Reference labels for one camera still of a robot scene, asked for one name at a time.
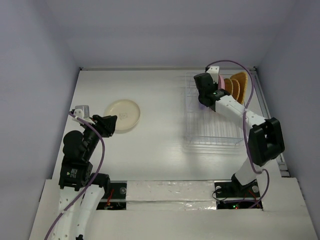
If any orange round woven plate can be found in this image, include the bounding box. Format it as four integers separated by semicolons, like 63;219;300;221
231;78;241;101

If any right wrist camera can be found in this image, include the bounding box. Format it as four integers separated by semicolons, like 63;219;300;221
205;65;220;84

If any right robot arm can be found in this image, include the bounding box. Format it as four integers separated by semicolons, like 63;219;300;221
193;72;285;196

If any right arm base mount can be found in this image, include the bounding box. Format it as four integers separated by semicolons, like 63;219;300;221
214;180;261;199

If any pink round plate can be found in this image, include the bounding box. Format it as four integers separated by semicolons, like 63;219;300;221
218;74;225;90

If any silver foil strip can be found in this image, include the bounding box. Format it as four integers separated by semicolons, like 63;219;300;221
125;180;217;211

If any white wire dish rack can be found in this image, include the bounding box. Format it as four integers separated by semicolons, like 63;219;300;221
184;72;243;148

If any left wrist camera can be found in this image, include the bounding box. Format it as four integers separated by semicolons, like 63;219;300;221
70;105;91;123

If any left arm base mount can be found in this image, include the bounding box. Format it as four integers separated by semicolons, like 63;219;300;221
96;181;127;211

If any cream round plate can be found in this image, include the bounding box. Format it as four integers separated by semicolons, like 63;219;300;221
104;99;141;134

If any orange square woven tray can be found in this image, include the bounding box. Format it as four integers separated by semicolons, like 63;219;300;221
230;72;248;104

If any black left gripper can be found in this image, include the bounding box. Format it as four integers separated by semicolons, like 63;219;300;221
81;113;117;158

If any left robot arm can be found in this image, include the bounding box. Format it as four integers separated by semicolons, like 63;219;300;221
44;111;117;240

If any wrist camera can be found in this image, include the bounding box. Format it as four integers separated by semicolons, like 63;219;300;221
205;65;220;84
70;105;91;123

